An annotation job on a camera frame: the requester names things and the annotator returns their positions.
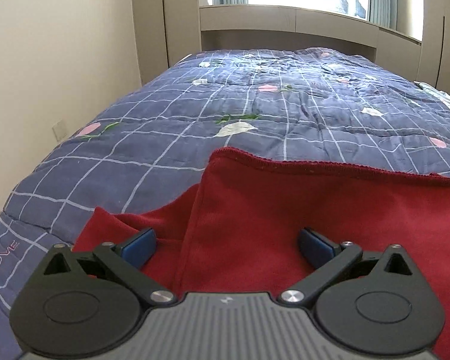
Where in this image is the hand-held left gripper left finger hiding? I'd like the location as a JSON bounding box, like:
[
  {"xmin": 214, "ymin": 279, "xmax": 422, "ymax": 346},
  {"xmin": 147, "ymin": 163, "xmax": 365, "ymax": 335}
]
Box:
[{"xmin": 41, "ymin": 227, "xmax": 176, "ymax": 305}]

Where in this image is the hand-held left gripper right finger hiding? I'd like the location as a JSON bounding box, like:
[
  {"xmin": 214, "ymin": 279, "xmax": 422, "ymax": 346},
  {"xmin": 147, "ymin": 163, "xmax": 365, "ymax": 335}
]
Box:
[{"xmin": 278, "ymin": 227, "xmax": 416, "ymax": 305}]

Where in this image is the red long-sleeve garment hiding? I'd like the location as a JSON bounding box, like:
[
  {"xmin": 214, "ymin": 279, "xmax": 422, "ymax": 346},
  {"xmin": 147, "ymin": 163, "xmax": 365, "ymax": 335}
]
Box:
[{"xmin": 71, "ymin": 147, "xmax": 450, "ymax": 360}]

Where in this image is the blue plaid floral quilt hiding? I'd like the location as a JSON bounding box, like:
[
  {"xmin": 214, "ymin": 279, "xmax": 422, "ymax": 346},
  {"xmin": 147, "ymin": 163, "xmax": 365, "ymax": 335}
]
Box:
[{"xmin": 0, "ymin": 47, "xmax": 450, "ymax": 320}]

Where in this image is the beige tall wardrobe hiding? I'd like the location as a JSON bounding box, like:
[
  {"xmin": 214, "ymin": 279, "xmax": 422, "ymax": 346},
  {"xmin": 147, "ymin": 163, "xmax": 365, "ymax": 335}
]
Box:
[
  {"xmin": 130, "ymin": 0, "xmax": 204, "ymax": 84},
  {"xmin": 415, "ymin": 0, "xmax": 450, "ymax": 103}
]

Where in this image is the beige window seat cabinet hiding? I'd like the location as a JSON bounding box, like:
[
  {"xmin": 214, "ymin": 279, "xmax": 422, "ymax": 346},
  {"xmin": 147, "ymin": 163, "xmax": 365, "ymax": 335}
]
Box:
[{"xmin": 198, "ymin": 4, "xmax": 424, "ymax": 82}]

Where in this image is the beige wall socket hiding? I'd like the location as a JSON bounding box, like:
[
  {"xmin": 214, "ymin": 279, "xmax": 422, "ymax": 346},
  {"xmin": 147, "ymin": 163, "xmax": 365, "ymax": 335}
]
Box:
[{"xmin": 52, "ymin": 118, "xmax": 68, "ymax": 140}]

